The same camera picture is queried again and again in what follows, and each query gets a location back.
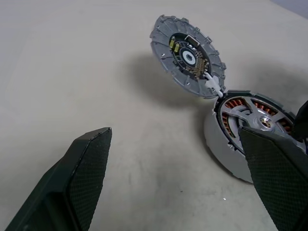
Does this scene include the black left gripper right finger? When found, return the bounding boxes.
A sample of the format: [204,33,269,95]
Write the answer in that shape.
[237,127,308,231]

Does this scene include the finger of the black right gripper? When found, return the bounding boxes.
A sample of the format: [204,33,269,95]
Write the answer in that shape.
[291,100,308,142]

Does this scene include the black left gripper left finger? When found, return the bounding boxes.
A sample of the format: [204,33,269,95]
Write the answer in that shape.
[4,127,113,231]

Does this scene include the silver spoked rotor black rim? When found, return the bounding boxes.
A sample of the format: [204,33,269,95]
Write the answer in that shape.
[215,95,308,154]

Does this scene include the grey motor housing copper windings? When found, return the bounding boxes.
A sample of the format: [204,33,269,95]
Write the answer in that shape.
[203,90,308,185]

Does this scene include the grey round plate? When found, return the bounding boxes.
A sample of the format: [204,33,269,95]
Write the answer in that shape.
[149,14,227,100]

